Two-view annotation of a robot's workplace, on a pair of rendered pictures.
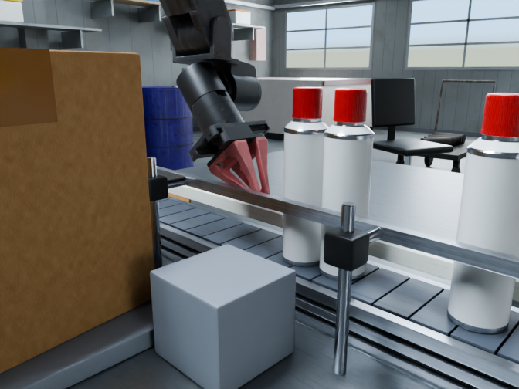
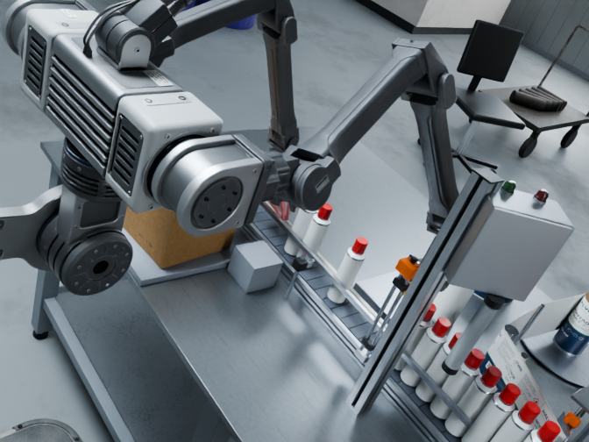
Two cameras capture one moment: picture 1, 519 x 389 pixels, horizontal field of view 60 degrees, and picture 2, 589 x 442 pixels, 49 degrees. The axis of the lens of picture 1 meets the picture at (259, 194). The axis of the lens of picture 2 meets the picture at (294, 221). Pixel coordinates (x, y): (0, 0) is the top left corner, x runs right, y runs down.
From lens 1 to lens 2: 1.34 m
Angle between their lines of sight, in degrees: 17
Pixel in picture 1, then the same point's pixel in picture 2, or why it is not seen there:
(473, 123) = not seen: outside the picture
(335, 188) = (308, 237)
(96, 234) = not seen: hidden behind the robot
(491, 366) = (327, 311)
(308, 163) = (304, 222)
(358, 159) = (320, 231)
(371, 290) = (308, 275)
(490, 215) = (344, 271)
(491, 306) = (337, 295)
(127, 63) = not seen: hidden behind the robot
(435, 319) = (322, 293)
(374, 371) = (297, 302)
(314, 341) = (282, 285)
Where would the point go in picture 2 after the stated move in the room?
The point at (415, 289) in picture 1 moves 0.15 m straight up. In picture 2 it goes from (324, 280) to (343, 238)
